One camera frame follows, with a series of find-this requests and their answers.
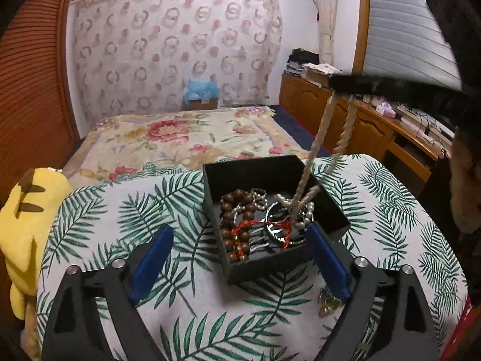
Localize red patterned bed cover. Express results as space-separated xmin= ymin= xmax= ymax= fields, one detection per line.
xmin=447 ymin=297 xmax=476 ymax=358

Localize wooden slatted wardrobe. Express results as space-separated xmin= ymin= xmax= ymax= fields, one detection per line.
xmin=0 ymin=0 xmax=81 ymax=181

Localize red string bracelet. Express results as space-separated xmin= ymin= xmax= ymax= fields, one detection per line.
xmin=231 ymin=220 xmax=296 ymax=249

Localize green bead pendant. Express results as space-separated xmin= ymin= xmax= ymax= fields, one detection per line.
xmin=319 ymin=288 xmax=344 ymax=318

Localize yellow plush toy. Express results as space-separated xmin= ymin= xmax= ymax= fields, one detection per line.
xmin=0 ymin=167 xmax=72 ymax=361

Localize white printed cloth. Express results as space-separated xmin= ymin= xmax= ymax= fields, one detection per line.
xmin=304 ymin=63 xmax=342 ymax=74

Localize pearl necklace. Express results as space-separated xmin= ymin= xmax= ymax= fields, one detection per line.
xmin=274 ymin=86 xmax=357 ymax=230

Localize black box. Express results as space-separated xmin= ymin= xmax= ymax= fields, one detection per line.
xmin=202 ymin=154 xmax=351 ymax=285

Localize navy blue bedding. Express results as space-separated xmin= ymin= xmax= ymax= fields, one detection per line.
xmin=268 ymin=104 xmax=331 ymax=159

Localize floral blanket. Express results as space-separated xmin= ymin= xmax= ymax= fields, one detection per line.
xmin=62 ymin=105 xmax=301 ymax=185

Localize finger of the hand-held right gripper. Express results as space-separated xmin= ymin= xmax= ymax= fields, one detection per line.
xmin=330 ymin=74 xmax=395 ymax=96

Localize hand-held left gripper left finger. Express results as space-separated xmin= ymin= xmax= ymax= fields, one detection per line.
xmin=41 ymin=224 xmax=175 ymax=361

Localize stack of folded clothes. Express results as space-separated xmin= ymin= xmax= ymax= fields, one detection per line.
xmin=286 ymin=48 xmax=320 ymax=78

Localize flat cardboard box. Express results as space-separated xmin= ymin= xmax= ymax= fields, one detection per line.
xmin=302 ymin=67 xmax=339 ymax=86

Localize leaf print tablecloth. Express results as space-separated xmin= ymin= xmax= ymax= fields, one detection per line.
xmin=35 ymin=153 xmax=470 ymax=361

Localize beige tied curtain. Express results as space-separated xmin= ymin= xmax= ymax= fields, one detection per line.
xmin=314 ymin=0 xmax=335 ymax=64

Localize wooden bead bracelet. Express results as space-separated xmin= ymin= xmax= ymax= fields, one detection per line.
xmin=220 ymin=190 xmax=253 ymax=264

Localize blue plastic bag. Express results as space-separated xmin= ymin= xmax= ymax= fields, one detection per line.
xmin=183 ymin=78 xmax=220 ymax=102

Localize small cardboard box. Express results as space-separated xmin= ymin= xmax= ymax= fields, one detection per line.
xmin=188 ymin=98 xmax=219 ymax=111

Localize silver bangle bracelets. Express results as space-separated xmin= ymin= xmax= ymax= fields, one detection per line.
xmin=252 ymin=203 xmax=309 ymax=252

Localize small white bead bracelet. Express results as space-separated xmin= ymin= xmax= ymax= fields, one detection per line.
xmin=231 ymin=187 xmax=269 ymax=215

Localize grey window blind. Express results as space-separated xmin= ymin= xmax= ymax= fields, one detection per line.
xmin=364 ymin=0 xmax=463 ymax=91

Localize wooden window frame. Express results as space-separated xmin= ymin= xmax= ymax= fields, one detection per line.
xmin=353 ymin=0 xmax=372 ymax=76

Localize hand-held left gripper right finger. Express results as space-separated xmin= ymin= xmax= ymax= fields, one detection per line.
xmin=306 ymin=222 xmax=440 ymax=361

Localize circle print curtain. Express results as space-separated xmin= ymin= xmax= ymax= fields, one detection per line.
xmin=69 ymin=0 xmax=282 ymax=125

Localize wooden cabinet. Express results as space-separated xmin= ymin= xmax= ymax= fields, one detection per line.
xmin=280 ymin=73 xmax=452 ymax=196

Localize white power strip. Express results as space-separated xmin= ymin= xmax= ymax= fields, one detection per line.
xmin=398 ymin=105 xmax=452 ymax=140

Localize person's right forearm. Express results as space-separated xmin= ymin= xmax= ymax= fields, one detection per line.
xmin=449 ymin=128 xmax=481 ymax=236

